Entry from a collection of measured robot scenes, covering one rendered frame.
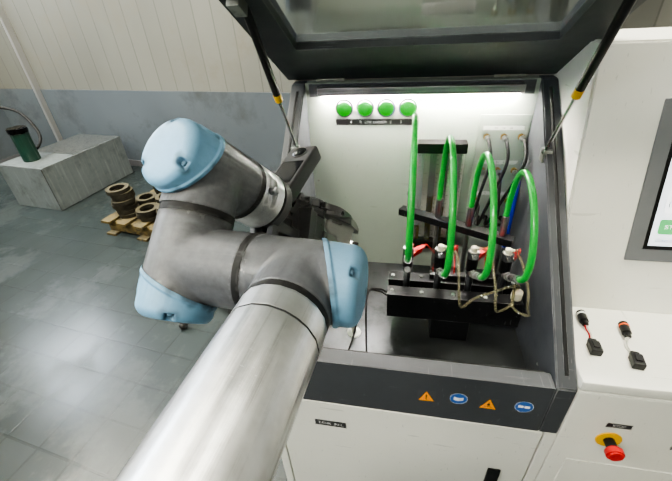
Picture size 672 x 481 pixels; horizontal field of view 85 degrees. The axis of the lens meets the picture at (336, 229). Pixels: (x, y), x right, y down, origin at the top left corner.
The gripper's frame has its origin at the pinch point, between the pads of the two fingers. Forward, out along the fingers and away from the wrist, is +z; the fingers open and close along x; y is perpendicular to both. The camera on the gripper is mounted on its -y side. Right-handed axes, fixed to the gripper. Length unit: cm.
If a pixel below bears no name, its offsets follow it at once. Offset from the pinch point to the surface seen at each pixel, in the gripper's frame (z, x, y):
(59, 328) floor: 80, -230, 35
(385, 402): 36.5, -1.3, 33.4
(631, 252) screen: 47, 51, -6
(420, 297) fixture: 41.3, 5.0, 7.5
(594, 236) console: 43, 44, -9
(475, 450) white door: 54, 17, 44
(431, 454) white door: 55, 6, 47
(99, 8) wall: 92, -336, -262
